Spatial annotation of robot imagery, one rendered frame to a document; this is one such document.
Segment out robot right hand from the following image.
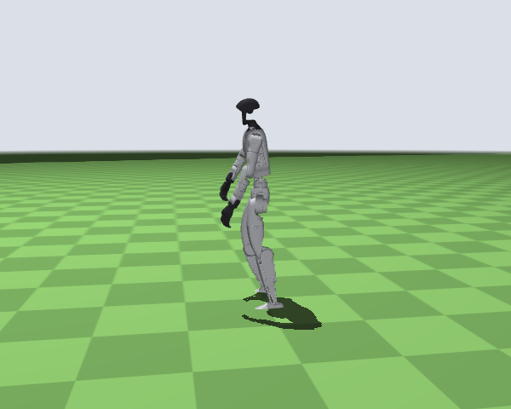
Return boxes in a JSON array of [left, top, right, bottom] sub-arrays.
[[220, 172, 234, 201]]

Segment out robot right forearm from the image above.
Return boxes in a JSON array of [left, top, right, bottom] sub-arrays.
[[227, 148, 246, 181]]

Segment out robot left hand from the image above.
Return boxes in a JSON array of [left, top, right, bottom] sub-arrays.
[[221, 199, 240, 228]]

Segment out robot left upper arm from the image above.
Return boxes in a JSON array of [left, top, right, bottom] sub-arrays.
[[246, 133, 262, 178]]

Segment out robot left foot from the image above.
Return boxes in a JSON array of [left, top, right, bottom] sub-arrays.
[[255, 302, 284, 309]]

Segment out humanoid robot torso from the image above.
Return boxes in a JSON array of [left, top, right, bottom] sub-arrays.
[[243, 127, 270, 203]]

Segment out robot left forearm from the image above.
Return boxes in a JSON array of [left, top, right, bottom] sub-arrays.
[[230, 165, 250, 205]]

